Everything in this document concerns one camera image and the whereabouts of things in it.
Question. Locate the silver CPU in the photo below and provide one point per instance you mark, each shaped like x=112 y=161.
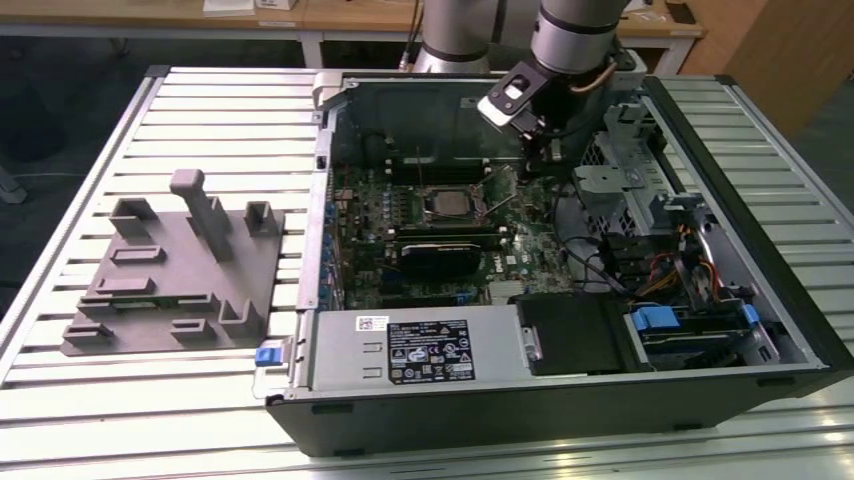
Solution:
x=448 y=202

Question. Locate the blue disk carrier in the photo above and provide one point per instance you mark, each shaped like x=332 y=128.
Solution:
x=650 y=318

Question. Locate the grey chair base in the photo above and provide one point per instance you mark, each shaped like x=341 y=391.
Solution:
x=12 y=192

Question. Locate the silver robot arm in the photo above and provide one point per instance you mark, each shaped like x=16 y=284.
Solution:
x=574 y=35

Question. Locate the black RAM slot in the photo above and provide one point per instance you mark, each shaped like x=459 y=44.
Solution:
x=448 y=240
x=440 y=172
x=440 y=160
x=440 y=166
x=448 y=235
x=447 y=226
x=447 y=231

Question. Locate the grey parts rack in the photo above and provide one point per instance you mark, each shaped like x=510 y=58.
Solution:
x=193 y=300

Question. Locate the black plastic shroud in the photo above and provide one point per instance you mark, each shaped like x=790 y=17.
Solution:
x=574 y=335

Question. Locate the white box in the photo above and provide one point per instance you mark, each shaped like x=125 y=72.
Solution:
x=228 y=5
x=276 y=3

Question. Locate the black graphics card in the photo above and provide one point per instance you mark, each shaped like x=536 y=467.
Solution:
x=436 y=262

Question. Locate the metal locking lever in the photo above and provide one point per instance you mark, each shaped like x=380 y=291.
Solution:
x=420 y=167

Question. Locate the small silver heatsink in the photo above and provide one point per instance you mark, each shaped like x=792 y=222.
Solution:
x=508 y=291

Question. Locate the wooden desk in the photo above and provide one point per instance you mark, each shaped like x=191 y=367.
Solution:
x=167 y=20

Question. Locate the silver power supply unit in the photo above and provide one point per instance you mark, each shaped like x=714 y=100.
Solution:
x=347 y=360

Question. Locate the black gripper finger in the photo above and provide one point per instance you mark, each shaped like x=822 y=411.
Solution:
x=528 y=150
x=554 y=152

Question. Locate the black PC case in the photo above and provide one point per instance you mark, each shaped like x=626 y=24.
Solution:
x=467 y=425

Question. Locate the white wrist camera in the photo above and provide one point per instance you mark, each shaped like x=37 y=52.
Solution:
x=496 y=112

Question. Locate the blue case latch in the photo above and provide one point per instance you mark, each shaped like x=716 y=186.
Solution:
x=267 y=356

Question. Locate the wooden cabinet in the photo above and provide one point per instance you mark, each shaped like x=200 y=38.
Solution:
x=787 y=60

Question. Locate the green motherboard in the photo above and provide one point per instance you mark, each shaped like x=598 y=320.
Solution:
x=540 y=235

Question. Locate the black phone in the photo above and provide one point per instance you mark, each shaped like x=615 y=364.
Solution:
x=680 y=12

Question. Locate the metal disk bay cage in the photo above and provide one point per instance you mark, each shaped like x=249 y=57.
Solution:
x=600 y=187

